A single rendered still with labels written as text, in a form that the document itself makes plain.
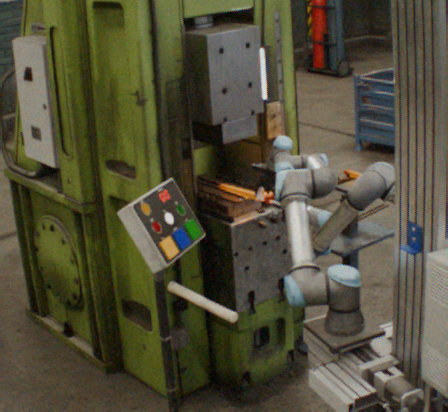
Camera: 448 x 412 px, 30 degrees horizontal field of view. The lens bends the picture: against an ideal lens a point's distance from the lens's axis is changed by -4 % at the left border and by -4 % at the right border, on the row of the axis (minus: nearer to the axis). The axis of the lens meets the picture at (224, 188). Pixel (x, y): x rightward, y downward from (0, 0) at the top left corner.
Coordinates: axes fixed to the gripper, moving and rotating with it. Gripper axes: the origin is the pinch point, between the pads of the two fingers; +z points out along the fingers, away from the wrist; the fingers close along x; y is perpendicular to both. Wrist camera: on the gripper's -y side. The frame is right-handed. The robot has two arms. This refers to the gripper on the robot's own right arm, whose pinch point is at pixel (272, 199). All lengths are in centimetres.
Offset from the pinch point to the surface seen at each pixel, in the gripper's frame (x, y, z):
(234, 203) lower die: -7.9, 3.4, 17.5
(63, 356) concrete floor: -62, 99, 112
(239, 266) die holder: -12.6, 31.3, 11.7
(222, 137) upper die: -12.0, -28.6, 16.8
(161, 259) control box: -68, 3, -10
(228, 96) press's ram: -7.3, -46.2, 16.1
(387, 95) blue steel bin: 330, 44, 213
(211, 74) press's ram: -16, -58, 16
